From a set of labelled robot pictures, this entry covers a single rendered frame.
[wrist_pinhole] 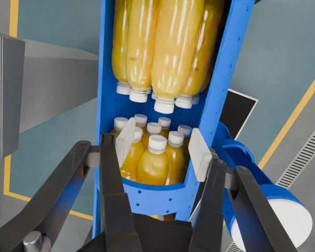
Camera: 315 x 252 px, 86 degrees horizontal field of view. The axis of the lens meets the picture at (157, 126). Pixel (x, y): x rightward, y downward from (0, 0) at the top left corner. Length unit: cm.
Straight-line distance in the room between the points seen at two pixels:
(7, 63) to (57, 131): 138
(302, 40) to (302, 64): 18
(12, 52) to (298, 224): 103
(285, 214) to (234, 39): 63
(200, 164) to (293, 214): 65
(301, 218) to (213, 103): 61
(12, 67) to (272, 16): 163
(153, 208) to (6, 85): 49
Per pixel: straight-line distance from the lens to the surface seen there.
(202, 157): 16
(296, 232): 87
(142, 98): 37
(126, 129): 18
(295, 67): 183
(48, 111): 93
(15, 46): 61
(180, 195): 38
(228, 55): 32
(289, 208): 77
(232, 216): 75
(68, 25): 171
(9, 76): 61
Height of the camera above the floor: 150
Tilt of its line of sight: 70 degrees down
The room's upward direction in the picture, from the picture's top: 173 degrees counter-clockwise
